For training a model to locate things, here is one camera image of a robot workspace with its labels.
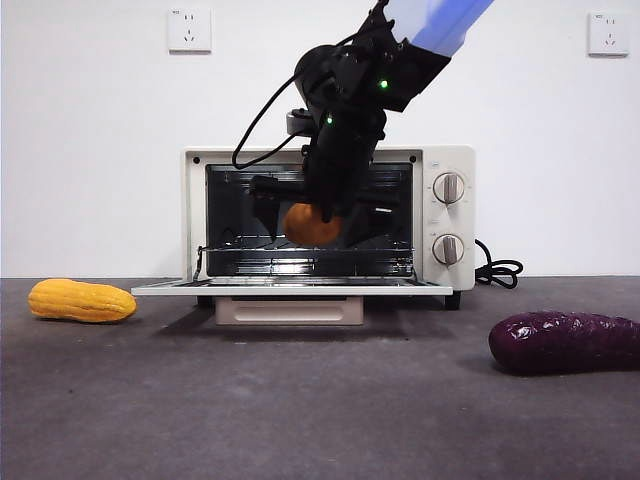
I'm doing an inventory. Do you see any brown potato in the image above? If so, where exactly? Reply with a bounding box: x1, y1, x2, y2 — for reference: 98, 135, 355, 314
283, 202, 344, 246

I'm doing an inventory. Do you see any glass oven door beige handle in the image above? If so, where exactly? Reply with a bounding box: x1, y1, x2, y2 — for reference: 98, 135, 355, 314
130, 277, 454, 327

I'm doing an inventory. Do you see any cream Toshiba toaster oven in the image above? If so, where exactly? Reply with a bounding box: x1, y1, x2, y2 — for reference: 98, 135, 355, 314
181, 144, 476, 310

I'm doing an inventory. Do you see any cream oven knob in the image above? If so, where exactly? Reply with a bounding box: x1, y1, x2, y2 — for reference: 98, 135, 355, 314
431, 233, 466, 266
432, 172, 466, 206

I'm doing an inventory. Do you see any purple sweet potato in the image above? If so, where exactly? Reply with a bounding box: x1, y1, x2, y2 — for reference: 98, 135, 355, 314
488, 310, 640, 376

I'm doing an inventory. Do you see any yellow corn cob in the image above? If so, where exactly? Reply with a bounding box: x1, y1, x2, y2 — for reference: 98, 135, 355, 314
27, 278, 138, 324

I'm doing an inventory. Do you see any metal wire oven rack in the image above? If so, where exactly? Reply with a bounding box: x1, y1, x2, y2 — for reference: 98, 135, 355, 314
196, 233, 416, 254

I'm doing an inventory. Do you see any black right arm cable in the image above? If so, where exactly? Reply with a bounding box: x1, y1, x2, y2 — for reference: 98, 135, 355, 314
232, 72, 311, 171

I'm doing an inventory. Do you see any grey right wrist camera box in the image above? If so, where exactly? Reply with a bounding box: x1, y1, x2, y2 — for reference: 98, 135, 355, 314
285, 108, 317, 136

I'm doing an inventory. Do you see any black oven power cord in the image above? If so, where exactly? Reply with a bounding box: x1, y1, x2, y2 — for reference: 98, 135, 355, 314
473, 238, 525, 290

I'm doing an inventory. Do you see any white wall socket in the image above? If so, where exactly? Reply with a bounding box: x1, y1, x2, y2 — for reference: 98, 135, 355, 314
586, 10, 630, 57
167, 7, 213, 55

